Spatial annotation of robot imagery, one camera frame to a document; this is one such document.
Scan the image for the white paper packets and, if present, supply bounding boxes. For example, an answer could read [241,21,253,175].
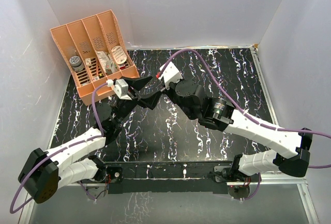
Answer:
[96,51,118,75]

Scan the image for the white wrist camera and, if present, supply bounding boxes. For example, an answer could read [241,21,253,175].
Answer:
[156,62,183,89]
[106,79,132,100]

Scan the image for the grey round tin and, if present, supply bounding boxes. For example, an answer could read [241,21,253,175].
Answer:
[69,55,84,72]

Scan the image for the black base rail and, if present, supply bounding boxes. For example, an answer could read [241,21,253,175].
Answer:
[106,161,231,194]

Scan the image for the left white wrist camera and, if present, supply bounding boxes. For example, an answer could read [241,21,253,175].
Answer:
[106,79,132,100]

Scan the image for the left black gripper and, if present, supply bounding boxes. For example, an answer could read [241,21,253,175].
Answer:
[113,77,163,125]

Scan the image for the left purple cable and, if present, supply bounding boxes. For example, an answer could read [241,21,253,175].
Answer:
[9,80,114,214]

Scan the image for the peach plastic desk organizer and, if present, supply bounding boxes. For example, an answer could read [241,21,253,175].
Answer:
[50,10,139,106]

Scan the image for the white oval packet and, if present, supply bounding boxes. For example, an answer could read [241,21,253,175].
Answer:
[111,46,127,65]

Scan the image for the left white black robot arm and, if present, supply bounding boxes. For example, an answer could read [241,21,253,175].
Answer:
[18,77,165,204]

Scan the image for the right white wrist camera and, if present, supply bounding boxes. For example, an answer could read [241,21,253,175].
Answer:
[156,62,183,89]

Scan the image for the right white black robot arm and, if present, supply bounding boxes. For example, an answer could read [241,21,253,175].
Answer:
[164,80,312,181]

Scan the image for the small white card box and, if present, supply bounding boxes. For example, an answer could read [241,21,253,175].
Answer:
[85,58,93,67]

